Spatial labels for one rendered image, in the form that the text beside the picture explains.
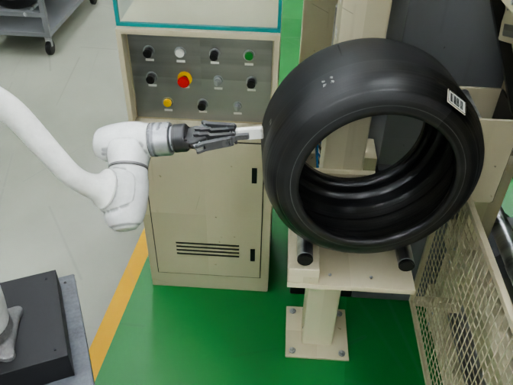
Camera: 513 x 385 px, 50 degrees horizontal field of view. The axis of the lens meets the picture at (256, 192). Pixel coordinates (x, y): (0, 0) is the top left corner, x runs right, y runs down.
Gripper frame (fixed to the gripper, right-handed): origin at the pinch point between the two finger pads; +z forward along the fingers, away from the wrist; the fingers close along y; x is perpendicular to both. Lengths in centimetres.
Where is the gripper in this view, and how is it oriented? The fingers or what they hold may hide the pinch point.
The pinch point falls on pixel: (250, 133)
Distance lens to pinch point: 142.6
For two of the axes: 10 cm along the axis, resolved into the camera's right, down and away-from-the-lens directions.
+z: 9.9, -0.5, -1.2
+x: 1.2, 7.8, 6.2
